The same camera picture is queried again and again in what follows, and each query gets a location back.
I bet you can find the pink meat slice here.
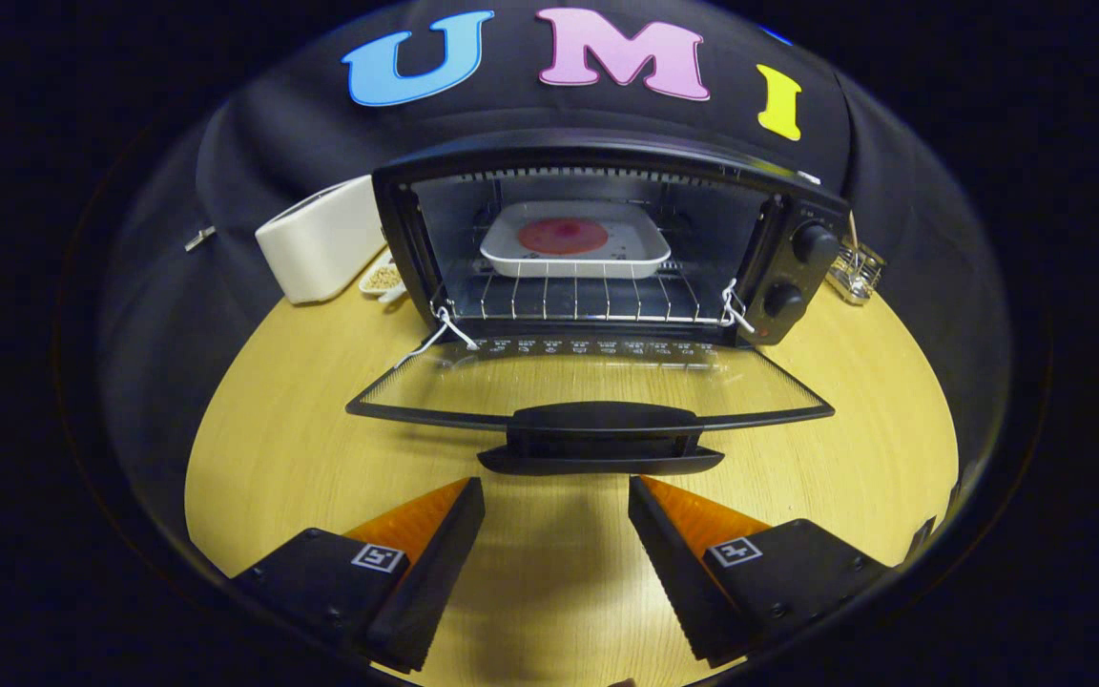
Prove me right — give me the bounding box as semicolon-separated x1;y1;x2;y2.
517;217;610;256

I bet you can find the white cord tie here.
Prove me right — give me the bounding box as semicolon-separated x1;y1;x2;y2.
395;305;479;368
721;279;756;335

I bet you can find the metal oven wire rack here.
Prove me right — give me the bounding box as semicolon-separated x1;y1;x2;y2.
442;205;736;325

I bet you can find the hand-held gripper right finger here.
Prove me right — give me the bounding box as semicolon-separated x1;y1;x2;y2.
628;475;894;667

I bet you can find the gold wire basket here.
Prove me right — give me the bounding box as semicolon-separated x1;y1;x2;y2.
826;239;887;306

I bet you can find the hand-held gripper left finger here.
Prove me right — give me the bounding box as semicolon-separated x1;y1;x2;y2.
233;477;487;672

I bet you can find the black toaster oven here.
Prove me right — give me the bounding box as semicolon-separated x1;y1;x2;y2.
346;129;851;476

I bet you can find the white bread toaster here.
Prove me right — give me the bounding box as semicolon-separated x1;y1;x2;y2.
256;175;388;305

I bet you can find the small dish of beans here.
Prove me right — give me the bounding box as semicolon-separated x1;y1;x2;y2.
359;253;407;302

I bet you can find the white square plate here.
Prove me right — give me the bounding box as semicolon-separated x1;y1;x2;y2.
480;200;673;280

